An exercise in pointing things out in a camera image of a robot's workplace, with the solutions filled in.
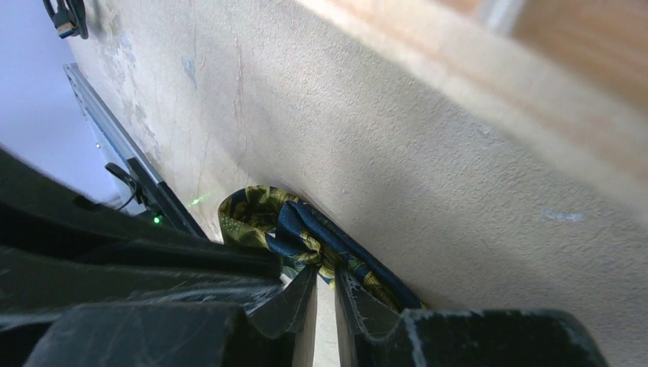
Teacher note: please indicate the wooden compartment tray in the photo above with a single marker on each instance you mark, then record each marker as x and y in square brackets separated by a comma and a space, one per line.
[566, 78]

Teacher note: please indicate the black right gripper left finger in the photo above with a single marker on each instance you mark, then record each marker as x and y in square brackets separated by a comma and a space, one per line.
[278, 332]

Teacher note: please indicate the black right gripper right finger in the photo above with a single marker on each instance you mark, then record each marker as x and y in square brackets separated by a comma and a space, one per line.
[371, 334]

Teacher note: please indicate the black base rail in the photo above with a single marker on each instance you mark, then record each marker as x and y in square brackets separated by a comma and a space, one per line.
[150, 199]

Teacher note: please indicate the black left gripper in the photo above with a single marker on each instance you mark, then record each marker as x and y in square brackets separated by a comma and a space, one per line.
[60, 250]

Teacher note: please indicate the blue floral tie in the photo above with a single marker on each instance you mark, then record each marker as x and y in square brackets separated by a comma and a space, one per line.
[284, 224]

